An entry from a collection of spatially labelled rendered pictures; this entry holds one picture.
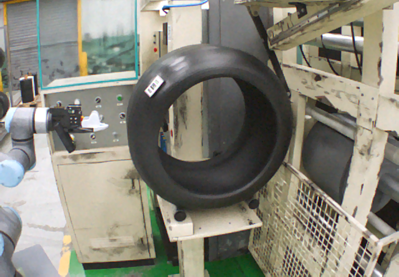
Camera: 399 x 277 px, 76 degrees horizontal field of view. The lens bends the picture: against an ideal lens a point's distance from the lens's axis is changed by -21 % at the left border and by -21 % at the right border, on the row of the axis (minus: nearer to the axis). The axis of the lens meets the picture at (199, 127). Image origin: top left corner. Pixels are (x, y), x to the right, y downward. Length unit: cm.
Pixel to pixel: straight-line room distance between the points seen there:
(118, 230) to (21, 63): 928
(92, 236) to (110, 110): 82
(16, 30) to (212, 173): 995
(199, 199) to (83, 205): 98
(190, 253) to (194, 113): 79
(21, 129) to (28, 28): 968
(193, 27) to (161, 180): 64
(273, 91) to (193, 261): 111
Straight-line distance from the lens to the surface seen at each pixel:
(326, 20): 99
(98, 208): 189
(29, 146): 110
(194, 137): 140
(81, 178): 180
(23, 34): 1076
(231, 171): 134
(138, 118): 95
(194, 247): 172
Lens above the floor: 153
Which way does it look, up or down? 18 degrees down
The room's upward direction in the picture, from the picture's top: 1 degrees counter-clockwise
